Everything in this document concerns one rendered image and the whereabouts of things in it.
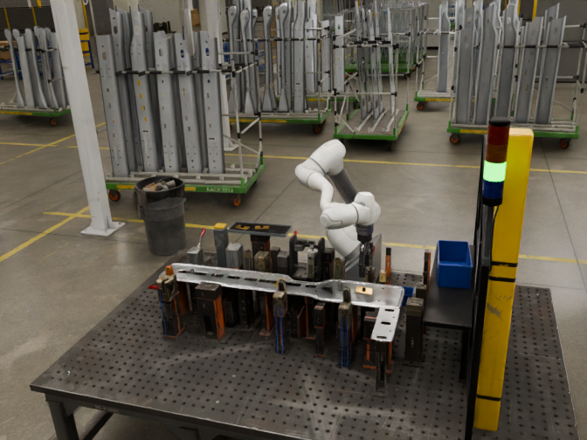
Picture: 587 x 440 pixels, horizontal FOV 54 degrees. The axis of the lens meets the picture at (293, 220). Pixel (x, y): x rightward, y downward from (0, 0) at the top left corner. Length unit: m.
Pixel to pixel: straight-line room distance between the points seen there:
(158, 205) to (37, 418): 2.37
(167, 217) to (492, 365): 3.93
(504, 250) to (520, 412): 0.88
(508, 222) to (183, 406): 1.67
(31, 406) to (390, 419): 2.51
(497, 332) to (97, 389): 1.90
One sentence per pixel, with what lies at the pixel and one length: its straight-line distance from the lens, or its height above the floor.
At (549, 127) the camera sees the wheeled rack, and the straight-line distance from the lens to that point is 9.62.
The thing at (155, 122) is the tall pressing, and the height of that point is 0.90.
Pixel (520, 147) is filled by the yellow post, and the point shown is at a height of 1.96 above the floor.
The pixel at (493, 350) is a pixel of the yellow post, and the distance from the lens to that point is 2.51.
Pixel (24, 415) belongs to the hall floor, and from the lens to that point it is 4.28.
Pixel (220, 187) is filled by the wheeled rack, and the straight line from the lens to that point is 6.95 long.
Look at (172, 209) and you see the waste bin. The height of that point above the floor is 0.50.
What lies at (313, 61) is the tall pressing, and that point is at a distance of 12.29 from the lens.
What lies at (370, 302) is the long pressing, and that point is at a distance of 2.96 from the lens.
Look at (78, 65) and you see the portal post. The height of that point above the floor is 1.83.
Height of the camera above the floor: 2.52
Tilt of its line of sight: 23 degrees down
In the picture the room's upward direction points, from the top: 2 degrees counter-clockwise
